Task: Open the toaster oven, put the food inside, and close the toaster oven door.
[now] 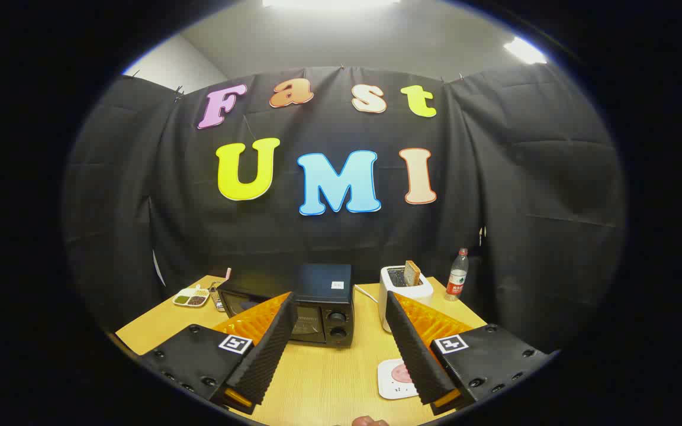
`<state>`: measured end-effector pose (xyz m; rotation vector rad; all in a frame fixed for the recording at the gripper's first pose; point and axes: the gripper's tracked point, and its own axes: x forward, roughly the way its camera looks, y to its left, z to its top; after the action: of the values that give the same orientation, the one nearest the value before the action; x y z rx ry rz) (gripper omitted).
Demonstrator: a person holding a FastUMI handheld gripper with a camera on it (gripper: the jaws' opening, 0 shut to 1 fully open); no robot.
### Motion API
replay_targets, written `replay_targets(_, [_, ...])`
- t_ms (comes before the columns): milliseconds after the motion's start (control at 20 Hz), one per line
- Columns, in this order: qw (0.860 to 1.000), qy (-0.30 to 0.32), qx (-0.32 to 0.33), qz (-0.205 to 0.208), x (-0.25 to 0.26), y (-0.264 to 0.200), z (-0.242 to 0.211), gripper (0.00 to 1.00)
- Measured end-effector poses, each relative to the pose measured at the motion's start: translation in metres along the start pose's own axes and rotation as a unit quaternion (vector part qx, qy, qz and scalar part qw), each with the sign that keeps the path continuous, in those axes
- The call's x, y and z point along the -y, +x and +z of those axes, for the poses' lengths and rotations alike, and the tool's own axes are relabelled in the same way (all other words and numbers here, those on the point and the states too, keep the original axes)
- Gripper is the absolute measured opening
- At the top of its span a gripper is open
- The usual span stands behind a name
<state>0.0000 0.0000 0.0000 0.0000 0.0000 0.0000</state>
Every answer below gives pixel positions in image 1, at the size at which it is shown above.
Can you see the white square plate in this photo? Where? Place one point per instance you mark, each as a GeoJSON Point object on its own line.
{"type": "Point", "coordinates": [388, 387]}

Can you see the black toaster oven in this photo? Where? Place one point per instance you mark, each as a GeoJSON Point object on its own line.
{"type": "Point", "coordinates": [323, 284]}

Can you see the pink checkered stick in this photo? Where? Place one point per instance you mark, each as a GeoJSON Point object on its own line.
{"type": "Point", "coordinates": [228, 275]}

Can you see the brown bread slice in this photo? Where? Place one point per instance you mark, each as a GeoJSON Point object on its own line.
{"type": "Point", "coordinates": [412, 273]}

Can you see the white pop-up toaster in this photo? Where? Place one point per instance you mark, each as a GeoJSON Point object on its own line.
{"type": "Point", "coordinates": [412, 293]}

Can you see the small ceiling light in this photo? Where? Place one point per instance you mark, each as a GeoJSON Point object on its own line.
{"type": "Point", "coordinates": [524, 51]}

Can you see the pink round ham slice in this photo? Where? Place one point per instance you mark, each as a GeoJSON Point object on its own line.
{"type": "Point", "coordinates": [400, 373]}

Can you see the long ceiling light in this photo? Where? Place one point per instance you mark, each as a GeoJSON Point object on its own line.
{"type": "Point", "coordinates": [329, 3]}

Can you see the white divided dish of beans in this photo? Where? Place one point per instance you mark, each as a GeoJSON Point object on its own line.
{"type": "Point", "coordinates": [191, 297]}

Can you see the small metal rack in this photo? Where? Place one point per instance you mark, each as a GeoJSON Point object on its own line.
{"type": "Point", "coordinates": [218, 299]}

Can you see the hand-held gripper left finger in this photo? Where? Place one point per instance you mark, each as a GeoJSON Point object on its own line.
{"type": "Point", "coordinates": [273, 349]}

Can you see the clear red label water bottle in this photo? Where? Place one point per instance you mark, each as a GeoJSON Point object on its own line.
{"type": "Point", "coordinates": [457, 278]}

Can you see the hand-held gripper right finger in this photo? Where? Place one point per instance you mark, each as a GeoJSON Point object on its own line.
{"type": "Point", "coordinates": [412, 349]}

